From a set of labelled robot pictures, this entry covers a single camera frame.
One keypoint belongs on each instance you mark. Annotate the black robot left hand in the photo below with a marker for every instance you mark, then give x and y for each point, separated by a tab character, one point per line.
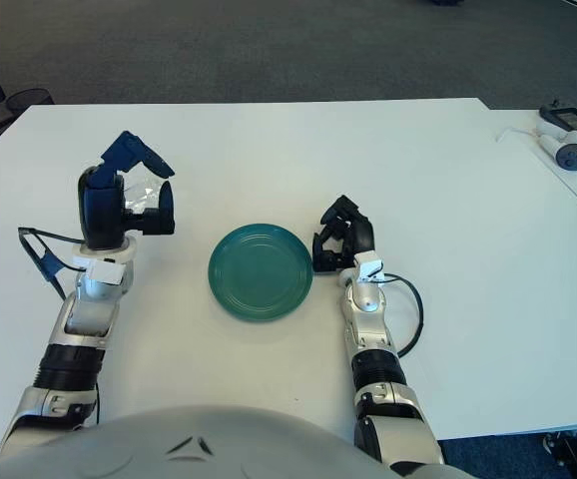
99	209

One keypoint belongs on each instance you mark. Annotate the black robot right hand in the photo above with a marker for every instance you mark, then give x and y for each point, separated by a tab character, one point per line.
361	234

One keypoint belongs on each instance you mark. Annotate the clear plastic cup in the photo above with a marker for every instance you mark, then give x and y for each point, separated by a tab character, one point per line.
141	194

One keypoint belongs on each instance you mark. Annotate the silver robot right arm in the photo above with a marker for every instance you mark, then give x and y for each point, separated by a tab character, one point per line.
368	299

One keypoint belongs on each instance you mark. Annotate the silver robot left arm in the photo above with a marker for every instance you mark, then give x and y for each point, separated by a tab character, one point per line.
86	309

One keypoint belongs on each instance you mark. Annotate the green round plate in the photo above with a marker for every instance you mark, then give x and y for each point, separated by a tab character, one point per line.
258	279

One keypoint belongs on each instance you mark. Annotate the white grey VR controller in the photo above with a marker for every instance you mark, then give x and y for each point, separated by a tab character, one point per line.
573	157

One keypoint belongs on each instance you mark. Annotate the grey robot torso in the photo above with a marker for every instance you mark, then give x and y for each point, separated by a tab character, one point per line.
218	439

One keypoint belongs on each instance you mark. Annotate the black table leg caster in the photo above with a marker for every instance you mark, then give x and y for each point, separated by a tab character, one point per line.
568	449

